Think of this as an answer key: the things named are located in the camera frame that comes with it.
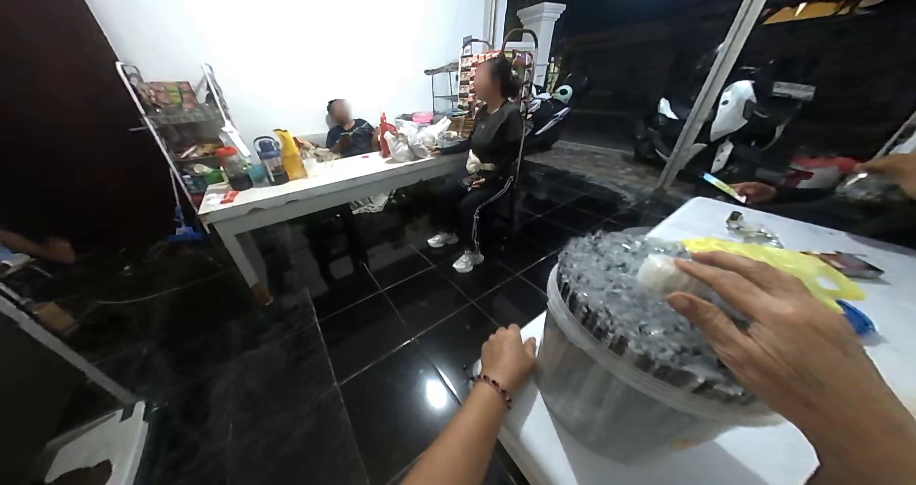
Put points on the person's right hand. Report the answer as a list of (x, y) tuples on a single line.
[(794, 335)]

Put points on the person's left hand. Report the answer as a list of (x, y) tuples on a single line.
[(508, 356)]

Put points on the person's left fingers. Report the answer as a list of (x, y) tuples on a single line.
[(503, 335)]

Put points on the person's right thumb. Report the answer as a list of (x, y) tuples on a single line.
[(703, 317)]

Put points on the person's right middle finger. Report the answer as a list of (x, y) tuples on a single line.
[(744, 265)]

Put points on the person's left thumb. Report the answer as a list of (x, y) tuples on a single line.
[(530, 347)]

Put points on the person's right index finger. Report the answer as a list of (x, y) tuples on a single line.
[(723, 285)]

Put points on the round white lump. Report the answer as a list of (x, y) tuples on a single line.
[(656, 274)]

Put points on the person's right forearm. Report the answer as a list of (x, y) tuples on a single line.
[(869, 431)]

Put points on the person's left forearm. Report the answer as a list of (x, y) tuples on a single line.
[(461, 439)]

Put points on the crumpled clear plastic wrapper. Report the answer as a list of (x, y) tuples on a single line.
[(760, 235)]

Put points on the small dark and silver item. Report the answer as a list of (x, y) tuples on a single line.
[(734, 219)]

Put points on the yellow plastic bag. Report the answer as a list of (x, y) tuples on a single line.
[(794, 264)]

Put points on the large translucent plastic bucket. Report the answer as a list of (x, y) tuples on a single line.
[(594, 392)]

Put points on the smartphone with bright screen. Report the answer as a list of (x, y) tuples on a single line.
[(723, 187)]

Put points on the pile of clear plastic packets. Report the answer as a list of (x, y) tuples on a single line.
[(612, 285)]

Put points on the dark flat packet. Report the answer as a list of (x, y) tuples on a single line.
[(851, 265)]

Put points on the blue plastic object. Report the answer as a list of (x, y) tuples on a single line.
[(859, 319)]

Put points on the white-topped work table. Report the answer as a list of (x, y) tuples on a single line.
[(869, 313)]

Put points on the clear plastic bundle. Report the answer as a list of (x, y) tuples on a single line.
[(867, 185)]

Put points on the black and white motorcycle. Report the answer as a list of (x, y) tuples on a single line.
[(733, 109)]

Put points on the white plastic bags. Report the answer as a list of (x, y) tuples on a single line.
[(413, 143)]

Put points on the black and white scooter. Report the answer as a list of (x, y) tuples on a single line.
[(549, 116)]

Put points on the pink container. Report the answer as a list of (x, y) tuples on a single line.
[(423, 117)]

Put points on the red sauce bottle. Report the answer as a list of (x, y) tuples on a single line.
[(385, 134)]

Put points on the long white table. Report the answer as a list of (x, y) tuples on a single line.
[(325, 181)]

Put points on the display rack with sachets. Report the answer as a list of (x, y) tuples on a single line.
[(469, 77)]

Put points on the blue water jug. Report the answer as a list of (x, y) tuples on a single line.
[(270, 162)]

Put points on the teal cup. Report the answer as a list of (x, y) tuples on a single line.
[(256, 174)]

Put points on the small red packet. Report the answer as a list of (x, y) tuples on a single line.
[(230, 197)]

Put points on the white column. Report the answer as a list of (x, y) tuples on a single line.
[(542, 23)]

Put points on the jar with red lid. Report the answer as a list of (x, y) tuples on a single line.
[(235, 170)]

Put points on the metal rack with packets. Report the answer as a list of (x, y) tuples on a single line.
[(175, 116)]

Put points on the white plastic stool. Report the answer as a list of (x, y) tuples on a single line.
[(98, 438)]

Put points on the grey metal bar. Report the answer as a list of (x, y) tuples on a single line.
[(68, 349)]

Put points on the dark brown door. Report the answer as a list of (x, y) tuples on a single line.
[(71, 113)]

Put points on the light metal door frame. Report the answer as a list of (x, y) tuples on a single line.
[(705, 106)]

